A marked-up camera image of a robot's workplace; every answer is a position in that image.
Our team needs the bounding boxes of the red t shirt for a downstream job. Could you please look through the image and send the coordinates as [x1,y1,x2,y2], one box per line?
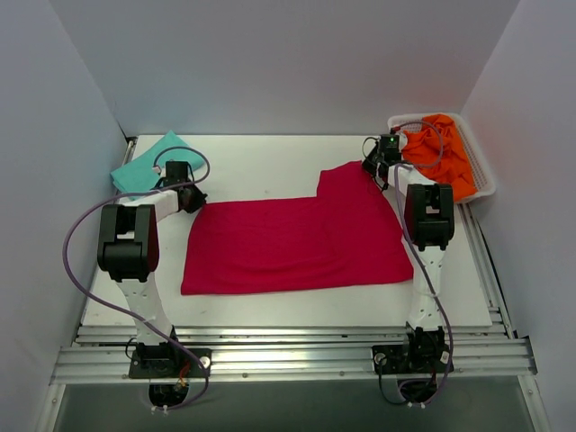
[180,161,413,296]

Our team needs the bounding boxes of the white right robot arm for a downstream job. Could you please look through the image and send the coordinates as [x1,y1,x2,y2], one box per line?
[362,133,455,372]

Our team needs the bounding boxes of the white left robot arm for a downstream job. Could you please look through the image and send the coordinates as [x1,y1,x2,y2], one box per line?
[97,160,207,377]

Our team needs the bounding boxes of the orange t shirts pile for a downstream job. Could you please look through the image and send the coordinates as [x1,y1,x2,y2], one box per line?
[400,113,478,203]

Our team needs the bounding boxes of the white plastic basket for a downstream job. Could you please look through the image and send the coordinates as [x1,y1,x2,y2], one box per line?
[388,112,496,203]

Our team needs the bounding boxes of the folded teal t shirt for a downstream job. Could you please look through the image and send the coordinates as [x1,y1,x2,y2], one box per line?
[111,131,204,194]

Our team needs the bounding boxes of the black thin cable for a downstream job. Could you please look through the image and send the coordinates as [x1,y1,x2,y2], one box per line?
[362,136,391,193]

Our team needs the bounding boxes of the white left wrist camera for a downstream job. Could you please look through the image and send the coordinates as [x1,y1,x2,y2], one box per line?
[152,166,166,176]

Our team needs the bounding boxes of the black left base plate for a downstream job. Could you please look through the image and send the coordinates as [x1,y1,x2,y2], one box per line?
[128,343,212,379]

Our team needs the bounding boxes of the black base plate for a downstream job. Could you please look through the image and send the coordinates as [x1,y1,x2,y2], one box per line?
[128,343,212,379]
[371,342,454,374]

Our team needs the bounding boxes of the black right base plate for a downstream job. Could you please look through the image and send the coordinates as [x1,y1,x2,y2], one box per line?
[371,342,454,374]

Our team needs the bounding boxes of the aluminium frame rails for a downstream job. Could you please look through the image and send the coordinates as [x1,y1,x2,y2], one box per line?
[38,204,550,431]

